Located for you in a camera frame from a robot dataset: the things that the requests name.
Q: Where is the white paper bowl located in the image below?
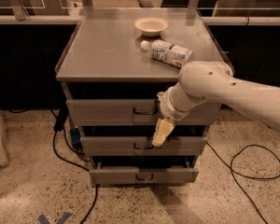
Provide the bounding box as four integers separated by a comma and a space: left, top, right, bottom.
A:
134, 17, 169, 37

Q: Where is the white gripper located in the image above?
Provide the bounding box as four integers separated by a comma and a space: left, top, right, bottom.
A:
152, 83, 205, 147

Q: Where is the blue tape cross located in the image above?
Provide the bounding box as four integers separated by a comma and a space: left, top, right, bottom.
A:
36, 212, 73, 224

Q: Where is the black cable floor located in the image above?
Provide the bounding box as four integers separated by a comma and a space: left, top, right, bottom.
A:
49, 108, 99, 224
205, 142, 280, 224

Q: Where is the black cable left floor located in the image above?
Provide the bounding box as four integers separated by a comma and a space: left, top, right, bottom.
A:
49, 108, 99, 224

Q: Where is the black cable right floor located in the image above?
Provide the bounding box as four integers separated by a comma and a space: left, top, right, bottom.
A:
205, 142, 280, 224

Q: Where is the blue power adapter box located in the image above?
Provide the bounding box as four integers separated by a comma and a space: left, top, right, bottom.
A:
70, 128, 80, 147

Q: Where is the grey drawer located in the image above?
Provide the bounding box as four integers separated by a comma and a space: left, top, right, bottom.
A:
66, 99, 220, 126
90, 167, 199, 185
80, 136, 207, 156

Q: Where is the plastic bottle with label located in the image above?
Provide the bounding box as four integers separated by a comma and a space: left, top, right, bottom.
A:
140, 40, 194, 68

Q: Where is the grey metal drawer cabinet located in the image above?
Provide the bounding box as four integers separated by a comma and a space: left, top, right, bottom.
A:
57, 8, 227, 171

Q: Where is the grey top drawer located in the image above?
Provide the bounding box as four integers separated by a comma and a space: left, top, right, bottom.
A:
66, 99, 220, 126

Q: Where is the black power strip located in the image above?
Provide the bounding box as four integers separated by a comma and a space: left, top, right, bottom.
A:
54, 105, 68, 132

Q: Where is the grey middle drawer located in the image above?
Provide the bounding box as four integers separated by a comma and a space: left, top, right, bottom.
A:
80, 136, 207, 156

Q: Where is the grey bottom drawer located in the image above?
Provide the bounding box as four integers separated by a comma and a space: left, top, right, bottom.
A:
90, 167, 199, 185

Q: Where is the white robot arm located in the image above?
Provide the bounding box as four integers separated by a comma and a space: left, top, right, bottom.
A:
152, 61, 280, 147

